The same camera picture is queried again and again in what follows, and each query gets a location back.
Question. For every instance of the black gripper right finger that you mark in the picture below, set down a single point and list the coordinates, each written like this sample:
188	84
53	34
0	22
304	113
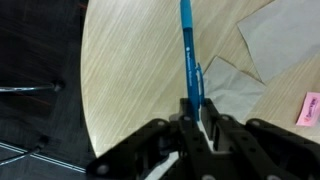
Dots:
266	146

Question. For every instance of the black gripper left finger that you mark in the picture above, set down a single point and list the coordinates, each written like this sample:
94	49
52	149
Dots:
140	146

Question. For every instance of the brown paper napkin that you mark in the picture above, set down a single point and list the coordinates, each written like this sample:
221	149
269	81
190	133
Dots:
283	36
230	90

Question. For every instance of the chair with chrome legs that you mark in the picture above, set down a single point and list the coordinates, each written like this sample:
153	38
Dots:
30	88

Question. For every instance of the blue pen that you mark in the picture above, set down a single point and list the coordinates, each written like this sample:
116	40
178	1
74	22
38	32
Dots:
189	50

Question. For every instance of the pink sachet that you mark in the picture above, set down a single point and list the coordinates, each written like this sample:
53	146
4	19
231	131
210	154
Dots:
310	110

